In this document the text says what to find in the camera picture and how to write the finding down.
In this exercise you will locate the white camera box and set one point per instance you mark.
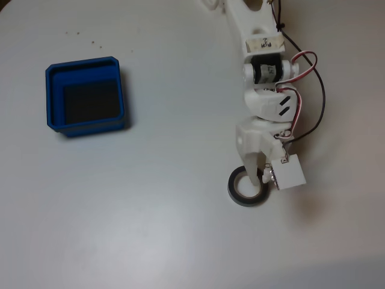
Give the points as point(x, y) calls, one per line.
point(288, 173)

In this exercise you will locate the blue plastic box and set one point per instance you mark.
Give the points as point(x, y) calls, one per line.
point(55, 99)

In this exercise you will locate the black tape roll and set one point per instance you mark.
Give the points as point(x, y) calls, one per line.
point(234, 192)

